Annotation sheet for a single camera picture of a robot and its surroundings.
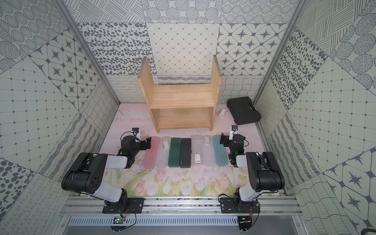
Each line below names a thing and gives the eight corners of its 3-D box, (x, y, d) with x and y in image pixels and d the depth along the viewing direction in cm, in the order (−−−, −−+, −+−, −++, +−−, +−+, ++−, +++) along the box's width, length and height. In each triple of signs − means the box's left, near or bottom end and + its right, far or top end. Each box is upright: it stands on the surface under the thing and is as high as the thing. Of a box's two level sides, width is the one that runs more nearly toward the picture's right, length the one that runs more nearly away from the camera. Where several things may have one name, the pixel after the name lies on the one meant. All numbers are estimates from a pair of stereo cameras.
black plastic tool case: (236, 125, 108) (237, 121, 105) (225, 103, 124) (226, 99, 120) (260, 121, 111) (263, 117, 107) (247, 100, 126) (249, 95, 122)
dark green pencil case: (167, 167, 89) (167, 165, 87) (171, 139, 101) (170, 137, 100) (179, 167, 89) (179, 165, 87) (181, 139, 101) (181, 137, 100)
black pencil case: (180, 167, 89) (179, 165, 87) (181, 140, 101) (181, 138, 99) (191, 167, 89) (191, 165, 87) (191, 140, 101) (191, 138, 99)
